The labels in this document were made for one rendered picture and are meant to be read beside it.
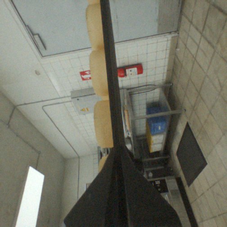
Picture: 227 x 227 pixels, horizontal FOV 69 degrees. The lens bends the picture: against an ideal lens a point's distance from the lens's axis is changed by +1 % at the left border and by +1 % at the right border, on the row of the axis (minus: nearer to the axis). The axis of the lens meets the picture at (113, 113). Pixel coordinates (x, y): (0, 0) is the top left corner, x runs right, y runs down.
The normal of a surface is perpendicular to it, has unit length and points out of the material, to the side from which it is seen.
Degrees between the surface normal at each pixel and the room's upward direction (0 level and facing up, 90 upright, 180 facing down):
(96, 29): 88
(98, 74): 89
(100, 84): 88
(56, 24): 90
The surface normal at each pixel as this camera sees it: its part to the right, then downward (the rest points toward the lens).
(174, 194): -0.15, -0.61
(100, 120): -0.08, -0.17
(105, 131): -0.04, 0.22
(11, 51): 0.10, 0.77
